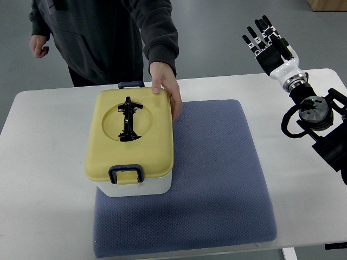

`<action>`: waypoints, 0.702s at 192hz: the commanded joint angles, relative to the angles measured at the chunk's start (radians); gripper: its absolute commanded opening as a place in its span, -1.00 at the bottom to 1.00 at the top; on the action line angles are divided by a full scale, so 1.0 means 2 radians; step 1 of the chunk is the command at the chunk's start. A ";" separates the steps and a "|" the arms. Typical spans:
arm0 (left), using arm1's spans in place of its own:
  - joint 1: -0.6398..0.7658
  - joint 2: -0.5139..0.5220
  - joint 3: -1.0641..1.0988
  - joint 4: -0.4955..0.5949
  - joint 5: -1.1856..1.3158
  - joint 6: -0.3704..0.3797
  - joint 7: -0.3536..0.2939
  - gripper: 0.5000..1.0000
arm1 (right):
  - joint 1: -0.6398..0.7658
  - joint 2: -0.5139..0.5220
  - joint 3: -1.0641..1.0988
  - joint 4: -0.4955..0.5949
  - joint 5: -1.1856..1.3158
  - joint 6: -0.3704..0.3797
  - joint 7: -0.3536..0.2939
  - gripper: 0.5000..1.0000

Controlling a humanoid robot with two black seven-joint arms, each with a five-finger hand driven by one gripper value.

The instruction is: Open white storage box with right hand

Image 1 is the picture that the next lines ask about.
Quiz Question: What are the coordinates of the person's right hand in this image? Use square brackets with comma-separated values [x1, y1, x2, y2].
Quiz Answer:
[29, 35, 49, 59]

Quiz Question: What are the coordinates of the person's left hand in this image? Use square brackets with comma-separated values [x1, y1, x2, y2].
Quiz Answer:
[149, 62, 182, 122]

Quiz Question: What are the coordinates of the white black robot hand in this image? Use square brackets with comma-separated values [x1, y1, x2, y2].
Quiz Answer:
[242, 15, 309, 93]

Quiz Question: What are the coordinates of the yellow box lid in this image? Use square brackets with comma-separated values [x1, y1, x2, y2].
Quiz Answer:
[84, 86, 175, 185]

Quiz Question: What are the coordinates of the white storage box base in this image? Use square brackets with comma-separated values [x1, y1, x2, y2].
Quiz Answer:
[96, 81, 174, 197]

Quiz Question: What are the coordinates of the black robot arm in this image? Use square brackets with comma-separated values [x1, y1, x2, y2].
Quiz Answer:
[281, 73, 346, 183]

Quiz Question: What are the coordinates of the cardboard box corner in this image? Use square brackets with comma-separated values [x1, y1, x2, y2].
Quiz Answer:
[308, 0, 346, 12]

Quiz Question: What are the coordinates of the person in dark hoodie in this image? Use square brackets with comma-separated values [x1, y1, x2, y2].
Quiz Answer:
[29, 0, 180, 87]

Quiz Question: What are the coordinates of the blue grey cushion mat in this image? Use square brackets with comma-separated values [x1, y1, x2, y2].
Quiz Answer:
[93, 99, 277, 258]

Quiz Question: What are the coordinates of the white table leg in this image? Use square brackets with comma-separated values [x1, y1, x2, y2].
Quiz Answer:
[281, 247, 298, 260]

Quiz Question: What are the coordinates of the black table control panel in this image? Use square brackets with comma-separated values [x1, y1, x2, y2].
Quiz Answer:
[324, 242, 347, 250]

